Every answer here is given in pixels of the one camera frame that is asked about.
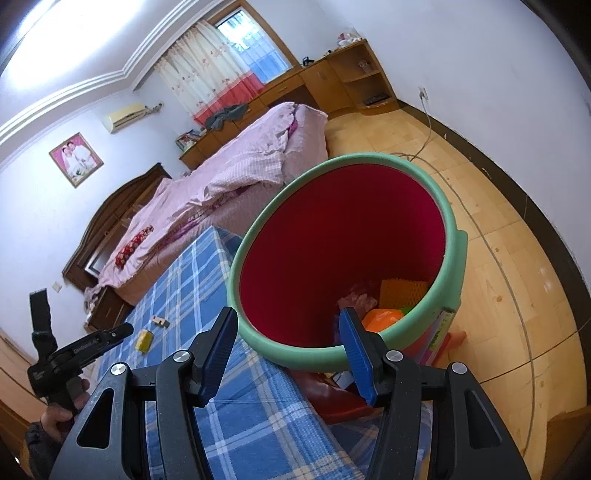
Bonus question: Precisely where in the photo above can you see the thin grey floor cable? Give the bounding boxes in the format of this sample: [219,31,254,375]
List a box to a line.
[429,157,589,455]

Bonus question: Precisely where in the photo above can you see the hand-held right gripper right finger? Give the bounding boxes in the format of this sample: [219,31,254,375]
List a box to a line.
[338,306,532,480]

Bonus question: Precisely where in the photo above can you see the pink plastic bag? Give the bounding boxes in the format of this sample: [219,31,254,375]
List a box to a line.
[336,282,380,319]

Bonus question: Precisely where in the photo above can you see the person's left forearm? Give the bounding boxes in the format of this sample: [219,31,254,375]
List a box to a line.
[23,422,63,480]

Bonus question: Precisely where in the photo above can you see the red floral pillow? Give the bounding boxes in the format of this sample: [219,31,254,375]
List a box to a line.
[115,224,154,267]

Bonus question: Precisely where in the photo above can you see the brown wooden cabinet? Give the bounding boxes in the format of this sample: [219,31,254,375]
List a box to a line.
[545,406,591,480]

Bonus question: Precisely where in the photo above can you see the pink framed photo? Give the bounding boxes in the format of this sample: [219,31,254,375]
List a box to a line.
[49,133,104,188]

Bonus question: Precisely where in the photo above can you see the cream and red curtain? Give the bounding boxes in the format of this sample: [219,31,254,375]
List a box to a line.
[154,21,266,126]

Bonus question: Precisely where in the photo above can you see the person's left hand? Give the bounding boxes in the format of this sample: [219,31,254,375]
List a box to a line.
[41,376,90,444]

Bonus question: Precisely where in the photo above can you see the white power cable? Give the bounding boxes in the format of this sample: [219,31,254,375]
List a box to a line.
[390,90,435,160]

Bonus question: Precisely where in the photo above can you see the green rimmed red bin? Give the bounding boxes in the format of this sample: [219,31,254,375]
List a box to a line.
[227,154,469,374]

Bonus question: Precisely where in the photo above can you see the row of books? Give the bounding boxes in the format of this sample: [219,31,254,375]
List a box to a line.
[175,129,207,151]

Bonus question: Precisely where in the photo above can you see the yellow bumpy foam sheet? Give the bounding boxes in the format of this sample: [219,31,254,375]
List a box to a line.
[379,277,430,311]

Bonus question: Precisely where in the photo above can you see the cream air conditioner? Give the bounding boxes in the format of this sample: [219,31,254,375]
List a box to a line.
[102,102,153,134]

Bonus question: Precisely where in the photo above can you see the wooden nightstand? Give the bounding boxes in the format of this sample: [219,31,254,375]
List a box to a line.
[85,285,132,330]

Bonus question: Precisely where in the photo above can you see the dark wooden headboard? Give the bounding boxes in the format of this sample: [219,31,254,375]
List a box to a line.
[62,162,172,284]

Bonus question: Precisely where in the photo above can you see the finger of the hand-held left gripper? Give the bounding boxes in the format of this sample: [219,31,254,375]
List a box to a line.
[91,322,135,354]

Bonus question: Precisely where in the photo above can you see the orange plastic piece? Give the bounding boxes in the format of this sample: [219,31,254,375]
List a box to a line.
[360,308,403,334]

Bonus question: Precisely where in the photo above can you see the grey clothes heap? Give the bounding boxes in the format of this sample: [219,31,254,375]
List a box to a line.
[204,104,249,131]

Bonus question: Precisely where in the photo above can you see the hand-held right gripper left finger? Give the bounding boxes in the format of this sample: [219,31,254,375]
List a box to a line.
[48,306,239,480]

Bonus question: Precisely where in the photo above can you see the mauve bed mattress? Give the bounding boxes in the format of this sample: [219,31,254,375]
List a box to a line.
[117,102,329,305]

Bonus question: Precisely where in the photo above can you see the wooden open shelf unit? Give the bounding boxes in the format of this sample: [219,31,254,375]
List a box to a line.
[325,39,400,116]

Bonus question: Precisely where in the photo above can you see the long wooden desk cabinet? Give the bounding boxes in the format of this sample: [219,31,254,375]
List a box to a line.
[179,59,335,171]

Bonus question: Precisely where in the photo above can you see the barred window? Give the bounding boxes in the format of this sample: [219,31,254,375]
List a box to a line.
[215,7,296,79]

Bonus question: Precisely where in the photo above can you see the blue plaid cloth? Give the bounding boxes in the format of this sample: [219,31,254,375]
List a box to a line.
[90,226,430,480]

